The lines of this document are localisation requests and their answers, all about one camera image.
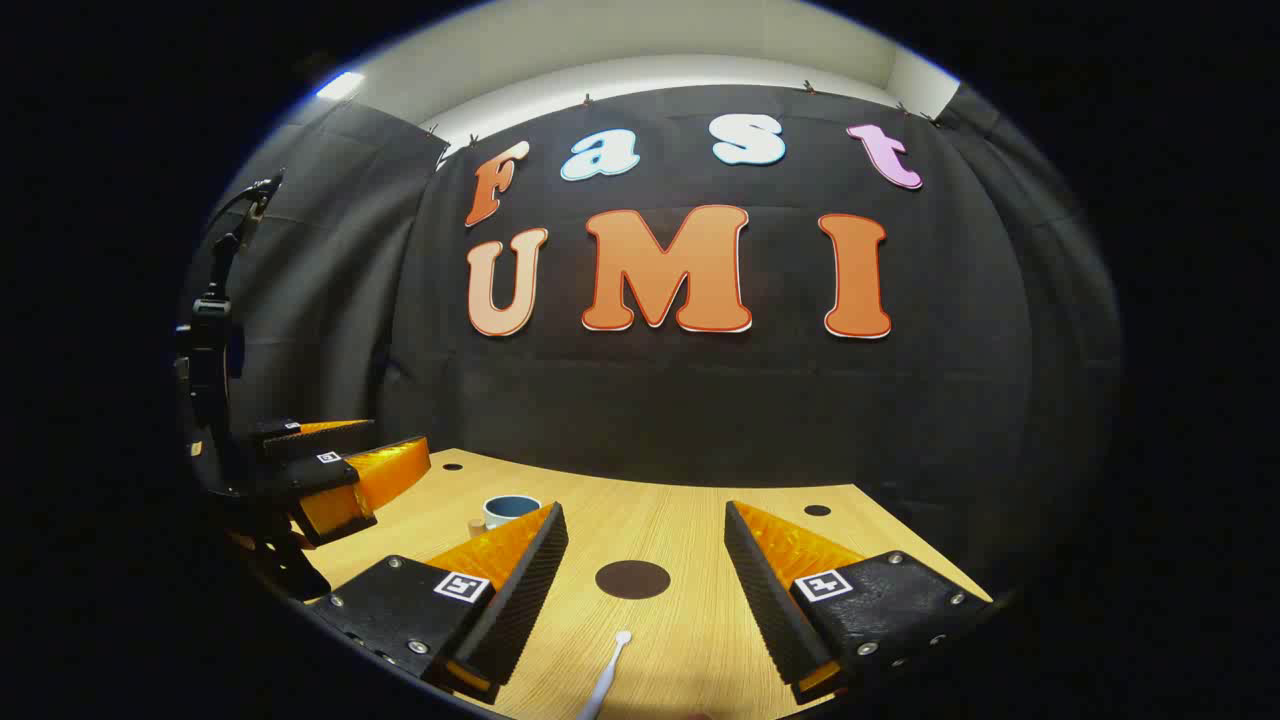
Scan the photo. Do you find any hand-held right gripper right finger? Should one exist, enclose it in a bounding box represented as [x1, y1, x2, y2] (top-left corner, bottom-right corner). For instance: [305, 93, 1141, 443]
[724, 500, 994, 706]

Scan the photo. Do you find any light green cup wooden handle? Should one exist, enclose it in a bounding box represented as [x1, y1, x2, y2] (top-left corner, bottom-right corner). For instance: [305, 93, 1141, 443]
[468, 494, 544, 538]

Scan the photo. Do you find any dark brown round coaster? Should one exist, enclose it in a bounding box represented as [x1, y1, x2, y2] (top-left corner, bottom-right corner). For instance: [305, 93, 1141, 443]
[595, 560, 672, 601]

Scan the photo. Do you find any wooden desktop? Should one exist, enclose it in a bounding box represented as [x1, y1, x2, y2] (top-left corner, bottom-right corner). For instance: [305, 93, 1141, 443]
[300, 448, 994, 720]

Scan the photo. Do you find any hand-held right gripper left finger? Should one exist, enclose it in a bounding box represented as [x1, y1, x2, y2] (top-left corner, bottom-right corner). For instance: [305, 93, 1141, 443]
[305, 502, 569, 701]

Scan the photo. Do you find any white toothbrush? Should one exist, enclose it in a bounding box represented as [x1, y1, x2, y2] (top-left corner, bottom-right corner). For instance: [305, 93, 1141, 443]
[575, 630, 633, 720]

